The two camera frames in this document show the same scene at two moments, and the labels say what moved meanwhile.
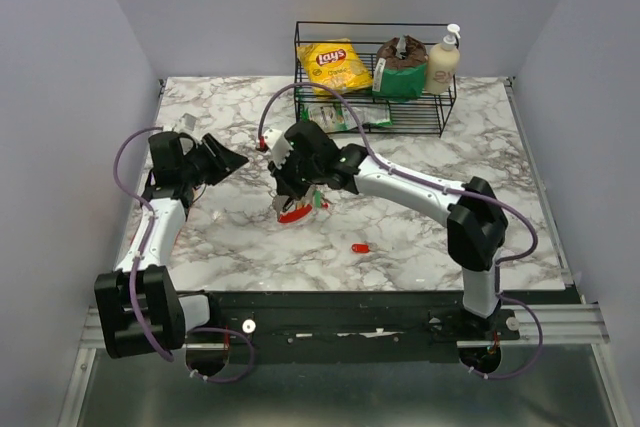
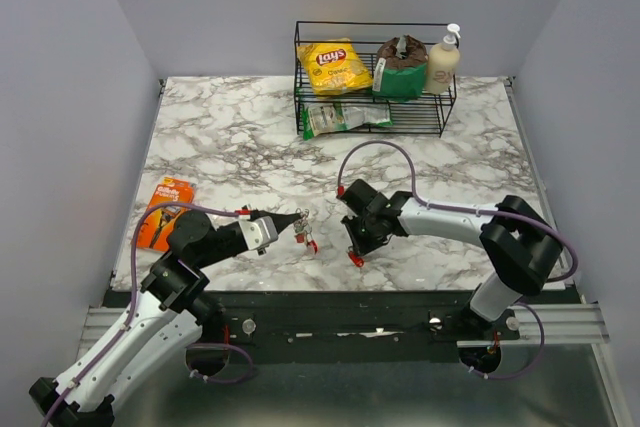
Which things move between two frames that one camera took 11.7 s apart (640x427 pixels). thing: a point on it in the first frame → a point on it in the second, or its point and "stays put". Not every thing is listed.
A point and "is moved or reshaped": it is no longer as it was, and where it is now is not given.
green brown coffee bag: [400, 69] stays put
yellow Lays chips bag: [334, 64] stays put
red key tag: [362, 248] is moved or reshaped
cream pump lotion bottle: [443, 62] stays put
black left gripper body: [212, 168] → [259, 213]
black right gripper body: [294, 176] → [364, 236]
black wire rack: [375, 77] stays put
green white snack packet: [337, 117] stays put
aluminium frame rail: [561, 326] stays put
